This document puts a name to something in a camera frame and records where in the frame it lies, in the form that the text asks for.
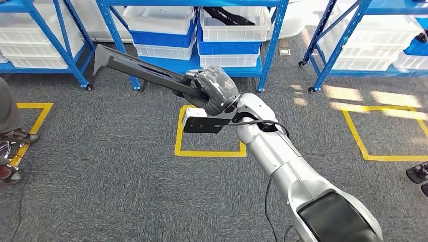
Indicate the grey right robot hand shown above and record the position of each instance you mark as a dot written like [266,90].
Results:
[214,83]

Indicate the black plastic frame part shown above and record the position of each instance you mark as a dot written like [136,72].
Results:
[133,65]

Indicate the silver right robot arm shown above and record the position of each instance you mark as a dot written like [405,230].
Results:
[284,157]

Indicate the blue metal shelf rack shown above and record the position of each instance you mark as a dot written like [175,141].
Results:
[50,36]
[274,40]
[339,46]

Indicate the small black plastic part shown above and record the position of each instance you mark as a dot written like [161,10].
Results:
[423,36]

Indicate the blue plastic crate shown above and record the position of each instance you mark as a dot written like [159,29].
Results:
[230,48]
[418,50]
[160,38]

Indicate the black trim parts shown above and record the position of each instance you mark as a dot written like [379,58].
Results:
[227,16]

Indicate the yellow floor tape square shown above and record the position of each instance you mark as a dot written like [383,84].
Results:
[207,154]
[33,106]
[394,157]

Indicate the white floor socket plate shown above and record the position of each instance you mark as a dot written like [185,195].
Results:
[285,52]

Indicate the white car red stripe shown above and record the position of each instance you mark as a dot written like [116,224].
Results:
[97,23]

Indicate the seated person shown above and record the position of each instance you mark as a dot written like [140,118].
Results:
[6,110]

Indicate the chrome stool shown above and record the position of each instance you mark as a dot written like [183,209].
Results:
[5,148]

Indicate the black humanoid robot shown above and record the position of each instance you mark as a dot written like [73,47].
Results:
[418,173]

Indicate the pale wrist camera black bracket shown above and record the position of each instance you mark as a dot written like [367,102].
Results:
[200,126]

